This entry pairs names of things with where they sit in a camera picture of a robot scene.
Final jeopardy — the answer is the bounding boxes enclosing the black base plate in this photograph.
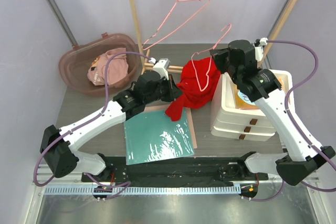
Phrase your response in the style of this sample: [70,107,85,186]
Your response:
[94,155,268,188]

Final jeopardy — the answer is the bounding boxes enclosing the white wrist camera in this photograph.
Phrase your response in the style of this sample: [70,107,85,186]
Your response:
[254,37,268,62]
[153,58,170,80]

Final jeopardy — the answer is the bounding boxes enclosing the pink t shirt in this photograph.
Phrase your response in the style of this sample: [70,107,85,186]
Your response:
[87,48,129,88]

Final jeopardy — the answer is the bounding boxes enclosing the white slotted cable duct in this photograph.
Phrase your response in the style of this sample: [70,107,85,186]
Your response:
[44,184,241,196]

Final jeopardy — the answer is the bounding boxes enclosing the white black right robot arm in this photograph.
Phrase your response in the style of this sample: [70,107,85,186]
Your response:
[210,38,335,186]

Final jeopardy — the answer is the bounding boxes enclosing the white drawer storage box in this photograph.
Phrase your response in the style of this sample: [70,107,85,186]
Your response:
[210,68,293,142]

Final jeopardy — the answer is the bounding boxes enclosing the pink wire hanger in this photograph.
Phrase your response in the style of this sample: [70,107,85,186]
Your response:
[190,23,233,92]
[142,0,210,51]

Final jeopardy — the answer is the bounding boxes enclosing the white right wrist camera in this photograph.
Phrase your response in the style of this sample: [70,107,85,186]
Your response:
[254,37,268,62]

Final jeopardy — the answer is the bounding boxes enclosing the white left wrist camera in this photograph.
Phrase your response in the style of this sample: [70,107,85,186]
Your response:
[153,58,170,80]

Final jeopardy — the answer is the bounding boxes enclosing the metal corner post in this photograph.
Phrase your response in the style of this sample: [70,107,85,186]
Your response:
[46,0,78,48]

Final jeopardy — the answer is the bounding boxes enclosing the pink plastic basket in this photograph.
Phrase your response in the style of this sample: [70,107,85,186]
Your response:
[58,33,139,97]

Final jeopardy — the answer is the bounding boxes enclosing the aluminium rail frame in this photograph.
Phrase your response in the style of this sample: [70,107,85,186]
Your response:
[24,159,326,224]

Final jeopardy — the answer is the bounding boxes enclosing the green cutting mat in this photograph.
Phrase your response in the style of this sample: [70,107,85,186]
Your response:
[124,109,195,165]

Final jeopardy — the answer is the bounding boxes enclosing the pink board under mat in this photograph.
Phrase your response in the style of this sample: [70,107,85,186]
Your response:
[144,105,197,149]

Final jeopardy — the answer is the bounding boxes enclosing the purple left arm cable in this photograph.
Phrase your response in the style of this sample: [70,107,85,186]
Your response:
[33,51,155,199]

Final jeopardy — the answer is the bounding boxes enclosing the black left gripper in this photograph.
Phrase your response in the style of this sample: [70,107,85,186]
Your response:
[144,73,183,104]

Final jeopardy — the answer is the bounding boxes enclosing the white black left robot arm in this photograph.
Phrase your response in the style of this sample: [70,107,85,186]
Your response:
[40,70,183,182]

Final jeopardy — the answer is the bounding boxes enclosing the red t shirt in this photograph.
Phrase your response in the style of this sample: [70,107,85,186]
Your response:
[165,57,221,122]

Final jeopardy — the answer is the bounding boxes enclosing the wooden clothes rack frame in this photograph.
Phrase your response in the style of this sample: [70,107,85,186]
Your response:
[123,0,313,76]

